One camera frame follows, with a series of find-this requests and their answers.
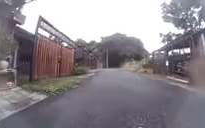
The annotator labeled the yellowish bush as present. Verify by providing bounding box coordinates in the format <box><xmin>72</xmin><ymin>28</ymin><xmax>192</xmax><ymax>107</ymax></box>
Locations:
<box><xmin>120</xmin><ymin>59</ymin><xmax>154</xmax><ymax>75</ymax></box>

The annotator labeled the pole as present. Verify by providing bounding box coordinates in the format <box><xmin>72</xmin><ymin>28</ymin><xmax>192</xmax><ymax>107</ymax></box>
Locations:
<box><xmin>105</xmin><ymin>47</ymin><xmax>110</xmax><ymax>69</ymax></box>

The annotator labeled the building with dark roof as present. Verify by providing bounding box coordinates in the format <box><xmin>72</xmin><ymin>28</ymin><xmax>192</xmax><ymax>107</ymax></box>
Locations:
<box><xmin>0</xmin><ymin>0</ymin><xmax>36</xmax><ymax>88</ymax></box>

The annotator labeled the large dark tree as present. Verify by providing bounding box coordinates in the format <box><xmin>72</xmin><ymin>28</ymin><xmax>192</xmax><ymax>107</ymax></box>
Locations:
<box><xmin>95</xmin><ymin>32</ymin><xmax>150</xmax><ymax>69</ymax></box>

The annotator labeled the carport building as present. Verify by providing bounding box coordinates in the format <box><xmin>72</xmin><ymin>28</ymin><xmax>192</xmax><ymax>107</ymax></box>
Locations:
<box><xmin>151</xmin><ymin>25</ymin><xmax>205</xmax><ymax>86</ymax></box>

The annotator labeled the white pot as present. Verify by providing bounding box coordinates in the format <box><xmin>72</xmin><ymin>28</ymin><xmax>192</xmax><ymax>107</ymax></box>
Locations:
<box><xmin>0</xmin><ymin>59</ymin><xmax>10</xmax><ymax>70</ymax></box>

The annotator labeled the grey asphalt road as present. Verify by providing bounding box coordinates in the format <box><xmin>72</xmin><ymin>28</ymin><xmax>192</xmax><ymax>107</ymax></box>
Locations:
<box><xmin>0</xmin><ymin>68</ymin><xmax>205</xmax><ymax>128</ymax></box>

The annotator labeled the tall leafy tree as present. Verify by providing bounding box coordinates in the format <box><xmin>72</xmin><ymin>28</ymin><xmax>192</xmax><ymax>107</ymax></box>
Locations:
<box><xmin>159</xmin><ymin>0</ymin><xmax>205</xmax><ymax>44</ymax></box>

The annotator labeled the pale concrete kerb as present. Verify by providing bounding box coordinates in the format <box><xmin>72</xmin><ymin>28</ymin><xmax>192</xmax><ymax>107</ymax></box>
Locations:
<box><xmin>165</xmin><ymin>75</ymin><xmax>205</xmax><ymax>98</ymax></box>

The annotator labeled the red-brown slatted fence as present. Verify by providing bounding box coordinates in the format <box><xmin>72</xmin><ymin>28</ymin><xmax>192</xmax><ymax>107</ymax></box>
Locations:
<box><xmin>29</xmin><ymin>15</ymin><xmax>76</xmax><ymax>82</ymax></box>

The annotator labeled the green bush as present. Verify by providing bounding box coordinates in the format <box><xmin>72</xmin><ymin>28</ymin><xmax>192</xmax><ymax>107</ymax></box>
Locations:
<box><xmin>74</xmin><ymin>65</ymin><xmax>90</xmax><ymax>76</ymax></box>

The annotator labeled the grey concrete pavement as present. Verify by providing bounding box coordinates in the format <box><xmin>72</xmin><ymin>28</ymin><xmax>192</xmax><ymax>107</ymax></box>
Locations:
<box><xmin>0</xmin><ymin>85</ymin><xmax>49</xmax><ymax>124</ymax></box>

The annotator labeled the grass strip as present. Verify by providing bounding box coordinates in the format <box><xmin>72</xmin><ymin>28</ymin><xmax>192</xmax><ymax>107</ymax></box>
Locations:
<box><xmin>20</xmin><ymin>77</ymin><xmax>82</xmax><ymax>97</ymax></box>

